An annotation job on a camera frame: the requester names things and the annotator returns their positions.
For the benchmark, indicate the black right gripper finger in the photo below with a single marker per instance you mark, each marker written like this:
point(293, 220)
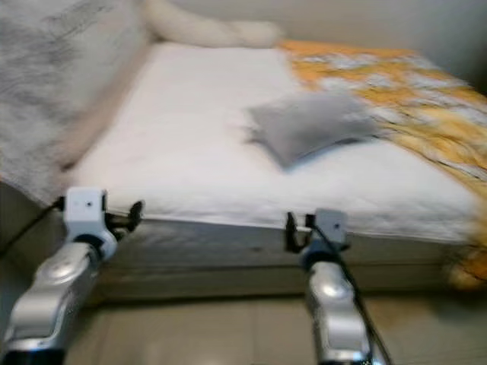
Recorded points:
point(291, 242)
point(290, 222)

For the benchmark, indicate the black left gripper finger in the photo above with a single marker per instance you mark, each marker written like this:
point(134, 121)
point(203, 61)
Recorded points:
point(137, 207)
point(136, 223)

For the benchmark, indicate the white quilted mattress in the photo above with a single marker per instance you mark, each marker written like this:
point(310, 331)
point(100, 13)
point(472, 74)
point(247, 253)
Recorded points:
point(183, 137)

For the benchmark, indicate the grey pillow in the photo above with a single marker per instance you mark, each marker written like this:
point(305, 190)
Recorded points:
point(308, 125)

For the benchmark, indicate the grey patterned blanket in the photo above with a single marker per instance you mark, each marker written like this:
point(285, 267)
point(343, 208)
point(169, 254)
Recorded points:
point(46, 76)

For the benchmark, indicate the yellow floral blanket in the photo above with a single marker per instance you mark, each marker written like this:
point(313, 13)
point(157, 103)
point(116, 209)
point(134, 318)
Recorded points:
point(388, 76)

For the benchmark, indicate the cream bolster pillow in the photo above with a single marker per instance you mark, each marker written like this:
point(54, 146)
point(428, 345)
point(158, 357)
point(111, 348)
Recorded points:
point(205, 30)

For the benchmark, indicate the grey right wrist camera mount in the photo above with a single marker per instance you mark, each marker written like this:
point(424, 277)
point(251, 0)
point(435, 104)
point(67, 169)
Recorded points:
point(331, 226)

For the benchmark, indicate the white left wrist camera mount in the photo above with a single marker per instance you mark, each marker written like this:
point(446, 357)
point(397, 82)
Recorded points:
point(84, 211)

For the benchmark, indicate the beige bed frame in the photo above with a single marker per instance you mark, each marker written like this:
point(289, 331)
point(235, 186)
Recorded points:
point(221, 262)

